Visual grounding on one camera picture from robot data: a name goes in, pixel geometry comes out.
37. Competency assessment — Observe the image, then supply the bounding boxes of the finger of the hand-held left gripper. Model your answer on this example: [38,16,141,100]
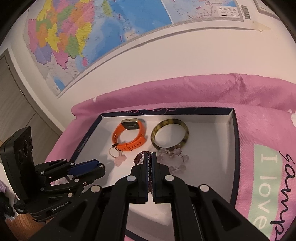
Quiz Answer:
[35,159,100,179]
[43,163,106,193]

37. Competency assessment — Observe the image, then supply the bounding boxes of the pink flower printed blanket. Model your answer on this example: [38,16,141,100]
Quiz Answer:
[44,73,296,241]

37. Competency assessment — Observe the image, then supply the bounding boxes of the colourful wall map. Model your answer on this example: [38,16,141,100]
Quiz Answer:
[23,0,246,98]

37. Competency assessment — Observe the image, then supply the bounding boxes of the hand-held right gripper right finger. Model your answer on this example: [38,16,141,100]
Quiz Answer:
[151,152,271,241]

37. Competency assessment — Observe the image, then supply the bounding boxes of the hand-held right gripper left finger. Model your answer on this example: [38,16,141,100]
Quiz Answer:
[28,152,149,241]

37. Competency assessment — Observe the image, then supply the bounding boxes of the small charm with chain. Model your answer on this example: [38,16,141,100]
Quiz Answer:
[109,146,127,167]

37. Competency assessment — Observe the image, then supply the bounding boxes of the piece of clear tape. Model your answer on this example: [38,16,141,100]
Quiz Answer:
[251,21,273,33]

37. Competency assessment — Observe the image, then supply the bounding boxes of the orange smart watch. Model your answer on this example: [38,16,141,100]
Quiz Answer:
[112,118,147,151]

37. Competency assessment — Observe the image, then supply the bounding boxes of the navy cardboard box lid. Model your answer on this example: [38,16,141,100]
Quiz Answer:
[69,107,240,229]

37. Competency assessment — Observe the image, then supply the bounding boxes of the clear crystal bead bracelet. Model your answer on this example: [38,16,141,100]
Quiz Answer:
[157,148,189,175]

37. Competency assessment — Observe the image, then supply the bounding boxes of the purple bead bracelet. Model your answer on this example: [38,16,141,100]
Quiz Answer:
[133,151,154,194]

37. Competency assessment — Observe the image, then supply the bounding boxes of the tortoiseshell bangle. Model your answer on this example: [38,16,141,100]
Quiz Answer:
[150,118,189,150]

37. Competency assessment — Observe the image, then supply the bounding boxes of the grey wooden door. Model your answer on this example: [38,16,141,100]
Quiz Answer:
[0,49,63,149]

